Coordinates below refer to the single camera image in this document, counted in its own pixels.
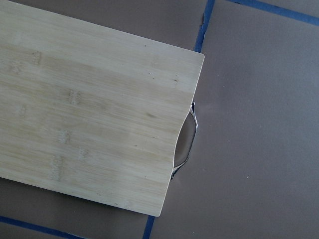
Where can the wooden cutting board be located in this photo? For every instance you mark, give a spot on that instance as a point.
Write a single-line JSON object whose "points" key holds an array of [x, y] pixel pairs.
{"points": [[90, 111]]}

